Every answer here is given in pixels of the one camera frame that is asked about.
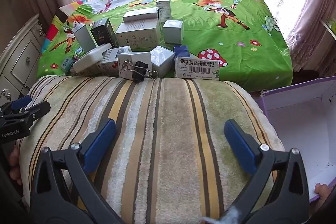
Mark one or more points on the tall white medicine box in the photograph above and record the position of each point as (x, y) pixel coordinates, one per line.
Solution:
(164, 9)

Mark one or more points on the purple cardboard storage box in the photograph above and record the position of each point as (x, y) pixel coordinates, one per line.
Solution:
(303, 116)

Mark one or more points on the pink patterned curtain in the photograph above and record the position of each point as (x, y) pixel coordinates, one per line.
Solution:
(307, 49)

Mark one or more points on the tall grey box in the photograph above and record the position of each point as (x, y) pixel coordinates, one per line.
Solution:
(83, 37)

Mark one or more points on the small silver cube box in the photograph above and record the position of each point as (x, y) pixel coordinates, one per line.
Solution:
(173, 31)

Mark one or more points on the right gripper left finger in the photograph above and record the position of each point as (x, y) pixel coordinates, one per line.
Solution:
(61, 190)

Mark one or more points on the black Dormi box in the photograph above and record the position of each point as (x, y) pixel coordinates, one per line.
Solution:
(103, 33)

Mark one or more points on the person's right hand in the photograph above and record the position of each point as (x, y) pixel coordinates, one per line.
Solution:
(323, 191)

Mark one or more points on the person's left hand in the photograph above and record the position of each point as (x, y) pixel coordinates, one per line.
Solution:
(13, 159)

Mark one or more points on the cream bedside cabinet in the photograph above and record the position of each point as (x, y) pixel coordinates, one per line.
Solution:
(19, 60)

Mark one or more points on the white barcode music box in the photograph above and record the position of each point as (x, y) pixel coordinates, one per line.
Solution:
(108, 66)

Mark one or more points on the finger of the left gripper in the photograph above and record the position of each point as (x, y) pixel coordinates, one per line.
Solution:
(35, 112)
(20, 103)

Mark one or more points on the dark blue small box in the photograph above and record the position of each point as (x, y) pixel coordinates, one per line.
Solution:
(181, 51)

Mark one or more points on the green tissue pack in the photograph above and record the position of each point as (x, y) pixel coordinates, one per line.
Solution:
(331, 23)

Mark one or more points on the green cartoon tablecloth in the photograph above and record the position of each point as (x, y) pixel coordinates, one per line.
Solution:
(243, 34)

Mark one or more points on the black binder clip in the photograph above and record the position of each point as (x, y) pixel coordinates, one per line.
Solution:
(137, 71)

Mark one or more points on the white Joyin Music box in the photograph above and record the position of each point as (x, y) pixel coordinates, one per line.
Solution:
(134, 56)

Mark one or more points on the large beige text box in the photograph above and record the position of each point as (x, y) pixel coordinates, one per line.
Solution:
(139, 34)

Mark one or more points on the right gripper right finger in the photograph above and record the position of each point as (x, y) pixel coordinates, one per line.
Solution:
(288, 201)

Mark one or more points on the white side table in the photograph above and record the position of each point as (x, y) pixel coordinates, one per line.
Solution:
(328, 29)

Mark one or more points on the white barcode medicine box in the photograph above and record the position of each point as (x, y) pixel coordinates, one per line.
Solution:
(190, 68)

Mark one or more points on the striped beige cushion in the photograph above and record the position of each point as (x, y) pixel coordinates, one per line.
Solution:
(170, 161)

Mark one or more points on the flat silver box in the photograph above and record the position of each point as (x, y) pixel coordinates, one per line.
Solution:
(141, 14)

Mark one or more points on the teal medicine box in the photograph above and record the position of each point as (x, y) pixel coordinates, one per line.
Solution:
(66, 64)

